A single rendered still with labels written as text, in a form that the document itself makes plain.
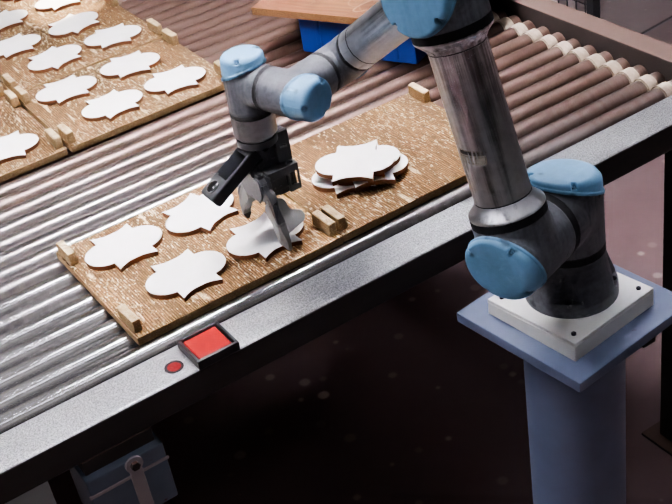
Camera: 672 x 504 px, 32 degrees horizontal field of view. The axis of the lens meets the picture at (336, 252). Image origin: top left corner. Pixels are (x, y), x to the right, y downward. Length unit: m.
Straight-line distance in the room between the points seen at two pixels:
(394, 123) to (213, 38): 0.72
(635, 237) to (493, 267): 1.96
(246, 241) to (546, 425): 0.61
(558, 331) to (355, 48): 0.55
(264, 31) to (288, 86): 1.11
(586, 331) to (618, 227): 1.85
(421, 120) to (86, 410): 0.94
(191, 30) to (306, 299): 1.23
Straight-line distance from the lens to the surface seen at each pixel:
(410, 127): 2.40
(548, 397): 2.02
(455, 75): 1.63
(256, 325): 1.96
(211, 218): 2.20
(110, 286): 2.11
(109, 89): 2.80
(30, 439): 1.88
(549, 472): 2.15
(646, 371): 3.19
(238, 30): 3.02
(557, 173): 1.83
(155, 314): 2.01
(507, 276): 1.73
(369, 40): 1.89
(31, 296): 2.19
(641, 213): 3.78
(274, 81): 1.91
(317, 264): 2.07
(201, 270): 2.07
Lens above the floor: 2.09
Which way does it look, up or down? 34 degrees down
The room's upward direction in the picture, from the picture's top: 10 degrees counter-clockwise
